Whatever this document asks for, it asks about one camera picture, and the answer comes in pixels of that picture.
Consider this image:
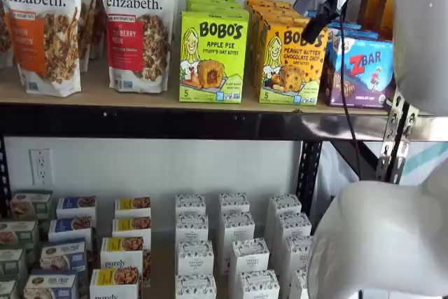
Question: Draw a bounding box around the orange Bobo's snack box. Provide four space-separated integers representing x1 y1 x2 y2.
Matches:
252 11 311 97
244 0 293 69
248 4 302 83
258 18 329 106

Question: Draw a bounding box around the blue Zbar snack box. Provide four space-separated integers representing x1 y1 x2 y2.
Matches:
321 34 397 110
327 20 362 32
328 28 381 41

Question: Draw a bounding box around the large orange cereal box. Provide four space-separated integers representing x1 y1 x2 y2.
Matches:
360 0 395 41

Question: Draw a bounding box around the green Bobo's snack box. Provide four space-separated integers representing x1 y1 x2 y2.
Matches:
179 11 249 104
184 0 244 13

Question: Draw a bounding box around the black metal shelf rack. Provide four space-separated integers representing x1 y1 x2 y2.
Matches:
393 101 421 184
0 101 402 219

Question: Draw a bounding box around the white granola box yellow band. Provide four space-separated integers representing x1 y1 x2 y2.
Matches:
90 267 141 299
111 216 152 240
114 197 152 219
100 236 152 288

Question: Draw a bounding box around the white granola box blue band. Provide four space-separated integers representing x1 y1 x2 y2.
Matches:
23 270 80 299
55 196 98 219
48 216 94 244
39 241 88 274

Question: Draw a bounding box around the green granola box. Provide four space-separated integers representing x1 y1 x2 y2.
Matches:
0 220 40 251
0 279 19 299
0 248 28 281
10 190 54 221

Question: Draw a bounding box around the white fabric sheet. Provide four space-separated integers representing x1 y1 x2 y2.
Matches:
313 139 448 195

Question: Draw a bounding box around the white granola bag red label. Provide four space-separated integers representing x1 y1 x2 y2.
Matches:
97 0 180 94

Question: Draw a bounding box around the white patterned carton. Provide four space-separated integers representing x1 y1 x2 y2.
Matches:
289 266 311 299
275 211 312 240
174 193 207 216
283 235 314 272
174 273 218 299
174 213 210 244
176 241 215 277
218 192 251 214
239 270 281 299
222 211 256 242
267 193 302 216
229 238 270 274

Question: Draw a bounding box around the white granola bag orange label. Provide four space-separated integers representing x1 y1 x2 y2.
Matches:
0 0 84 97

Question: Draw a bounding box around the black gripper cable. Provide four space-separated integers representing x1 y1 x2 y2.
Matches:
335 0 363 178

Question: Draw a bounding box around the white wall outlet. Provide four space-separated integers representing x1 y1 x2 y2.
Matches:
28 148 54 186

